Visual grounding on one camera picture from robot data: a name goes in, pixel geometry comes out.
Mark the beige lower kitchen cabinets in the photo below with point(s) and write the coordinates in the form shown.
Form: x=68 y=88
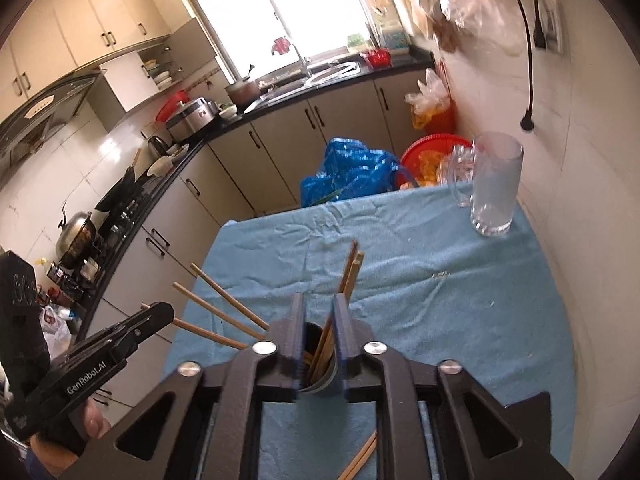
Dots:
x=240 y=175

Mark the gas stove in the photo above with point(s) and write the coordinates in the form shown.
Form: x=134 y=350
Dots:
x=125 y=215

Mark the steel kettle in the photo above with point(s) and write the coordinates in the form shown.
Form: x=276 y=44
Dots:
x=159 y=146

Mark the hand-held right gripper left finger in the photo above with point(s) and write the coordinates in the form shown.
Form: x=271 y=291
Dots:
x=298 y=340

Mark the orange plastic bag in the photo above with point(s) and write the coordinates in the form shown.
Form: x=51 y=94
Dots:
x=432 y=105

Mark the clear glass mug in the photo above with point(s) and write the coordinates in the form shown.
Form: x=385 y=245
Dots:
x=495 y=190

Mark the red plastic colander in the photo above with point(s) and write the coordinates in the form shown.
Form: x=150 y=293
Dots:
x=170 y=105

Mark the blue plastic bag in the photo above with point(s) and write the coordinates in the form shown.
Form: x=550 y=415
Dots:
x=350 y=170

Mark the wok with steel lid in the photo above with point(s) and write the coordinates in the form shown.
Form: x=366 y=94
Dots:
x=75 y=237

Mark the blue tablecloth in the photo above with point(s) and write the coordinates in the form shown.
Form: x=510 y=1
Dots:
x=425 y=300

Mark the hanging plastic bags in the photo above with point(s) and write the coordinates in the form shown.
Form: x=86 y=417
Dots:
x=470 y=5

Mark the beige upper kitchen cabinets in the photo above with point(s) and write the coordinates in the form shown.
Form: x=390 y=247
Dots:
x=75 y=30

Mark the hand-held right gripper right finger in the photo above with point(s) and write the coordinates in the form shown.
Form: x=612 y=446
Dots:
x=341 y=340

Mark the silver rice cooker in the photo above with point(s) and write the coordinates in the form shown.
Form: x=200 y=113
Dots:
x=192 y=117

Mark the white plastic bag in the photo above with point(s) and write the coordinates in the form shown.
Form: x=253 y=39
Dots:
x=55 y=325

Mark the large red plastic basket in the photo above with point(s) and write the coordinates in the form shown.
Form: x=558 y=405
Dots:
x=425 y=152

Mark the steel kitchen sink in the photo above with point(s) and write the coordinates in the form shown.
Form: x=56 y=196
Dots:
x=325 y=72

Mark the beige kitchen cabinets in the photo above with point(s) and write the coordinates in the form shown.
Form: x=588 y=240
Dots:
x=240 y=175
x=75 y=30

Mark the dark metal chopstick holder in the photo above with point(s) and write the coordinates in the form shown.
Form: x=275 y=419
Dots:
x=320 y=389

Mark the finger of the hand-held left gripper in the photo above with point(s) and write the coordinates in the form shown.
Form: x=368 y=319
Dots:
x=147 y=321

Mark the small red basket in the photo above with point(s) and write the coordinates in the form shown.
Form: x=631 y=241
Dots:
x=376 y=57

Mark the brown cooking pot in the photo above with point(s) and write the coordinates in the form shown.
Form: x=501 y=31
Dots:
x=242 y=92

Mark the wooden chopstick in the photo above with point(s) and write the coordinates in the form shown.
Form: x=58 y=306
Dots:
x=350 y=262
x=357 y=455
x=315 y=357
x=356 y=270
x=220 y=312
x=230 y=296
x=365 y=460
x=210 y=335

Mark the black frying pan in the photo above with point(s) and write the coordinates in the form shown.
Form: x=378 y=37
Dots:
x=122 y=187

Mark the kitchen window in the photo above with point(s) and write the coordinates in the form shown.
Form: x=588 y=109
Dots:
x=280 y=10

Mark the person's left hand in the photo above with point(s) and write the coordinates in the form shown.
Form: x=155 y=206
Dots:
x=95 y=422

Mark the small white bowl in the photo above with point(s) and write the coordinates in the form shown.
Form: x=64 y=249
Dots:
x=227 y=110

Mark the black kitchen countertop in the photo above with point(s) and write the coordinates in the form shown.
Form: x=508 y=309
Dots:
x=165 y=180

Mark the black range hood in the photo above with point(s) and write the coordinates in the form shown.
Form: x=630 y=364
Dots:
x=45 y=110

